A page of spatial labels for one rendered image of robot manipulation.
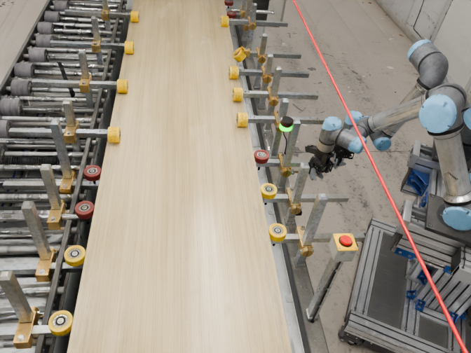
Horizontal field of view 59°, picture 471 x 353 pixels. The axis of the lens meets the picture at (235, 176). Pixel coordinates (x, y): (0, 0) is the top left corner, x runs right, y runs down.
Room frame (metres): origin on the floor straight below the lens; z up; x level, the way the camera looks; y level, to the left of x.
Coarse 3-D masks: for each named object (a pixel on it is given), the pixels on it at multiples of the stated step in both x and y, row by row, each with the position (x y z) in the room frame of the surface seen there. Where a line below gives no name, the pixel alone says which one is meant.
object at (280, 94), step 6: (246, 90) 2.16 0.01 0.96; (246, 96) 2.13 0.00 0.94; (252, 96) 2.14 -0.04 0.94; (258, 96) 2.15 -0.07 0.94; (264, 96) 2.15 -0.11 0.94; (282, 96) 2.18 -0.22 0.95; (288, 96) 2.18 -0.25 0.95; (294, 96) 2.19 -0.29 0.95; (300, 96) 2.20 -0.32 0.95; (306, 96) 2.20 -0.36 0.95; (312, 96) 2.21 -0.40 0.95
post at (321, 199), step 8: (320, 200) 1.14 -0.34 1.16; (320, 208) 1.14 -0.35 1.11; (312, 216) 1.15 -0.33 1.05; (320, 216) 1.14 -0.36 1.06; (312, 224) 1.14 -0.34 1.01; (304, 232) 1.17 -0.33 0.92; (312, 232) 1.14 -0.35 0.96; (304, 240) 1.14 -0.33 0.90; (312, 240) 1.14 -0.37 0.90; (296, 256) 1.16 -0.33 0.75; (296, 264) 1.14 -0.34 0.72
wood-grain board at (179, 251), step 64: (192, 0) 3.54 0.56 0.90; (128, 64) 2.37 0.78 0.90; (192, 64) 2.48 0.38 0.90; (128, 128) 1.73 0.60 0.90; (192, 128) 1.81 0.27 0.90; (128, 192) 1.28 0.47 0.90; (192, 192) 1.33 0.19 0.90; (256, 192) 1.39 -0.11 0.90; (128, 256) 0.94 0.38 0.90; (192, 256) 0.98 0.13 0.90; (256, 256) 1.02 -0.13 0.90; (128, 320) 0.68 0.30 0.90; (192, 320) 0.71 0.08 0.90; (256, 320) 0.74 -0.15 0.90
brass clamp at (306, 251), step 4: (296, 228) 1.23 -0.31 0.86; (300, 228) 1.23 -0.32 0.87; (296, 232) 1.22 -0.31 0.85; (300, 232) 1.21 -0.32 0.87; (300, 236) 1.18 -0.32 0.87; (300, 240) 1.16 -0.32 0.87; (300, 244) 1.15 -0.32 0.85; (312, 244) 1.15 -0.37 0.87; (300, 248) 1.14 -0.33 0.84; (304, 248) 1.13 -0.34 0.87; (308, 248) 1.13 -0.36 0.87; (312, 248) 1.14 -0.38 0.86; (300, 252) 1.12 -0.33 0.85; (304, 252) 1.11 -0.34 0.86; (308, 252) 1.11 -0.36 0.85; (312, 252) 1.12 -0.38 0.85; (304, 256) 1.11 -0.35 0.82
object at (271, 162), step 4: (268, 160) 1.67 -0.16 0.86; (272, 160) 1.68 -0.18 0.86; (276, 160) 1.68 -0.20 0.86; (292, 160) 1.70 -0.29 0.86; (296, 160) 1.70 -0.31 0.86; (300, 160) 1.71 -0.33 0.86; (304, 160) 1.71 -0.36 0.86; (308, 160) 1.72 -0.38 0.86; (332, 160) 1.74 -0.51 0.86; (256, 164) 1.64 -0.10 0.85; (260, 164) 1.65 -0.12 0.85; (264, 164) 1.65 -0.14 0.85; (268, 164) 1.66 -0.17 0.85; (272, 164) 1.66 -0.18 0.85; (276, 164) 1.67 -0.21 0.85; (292, 164) 1.68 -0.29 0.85; (296, 164) 1.69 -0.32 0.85; (300, 164) 1.69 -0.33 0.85
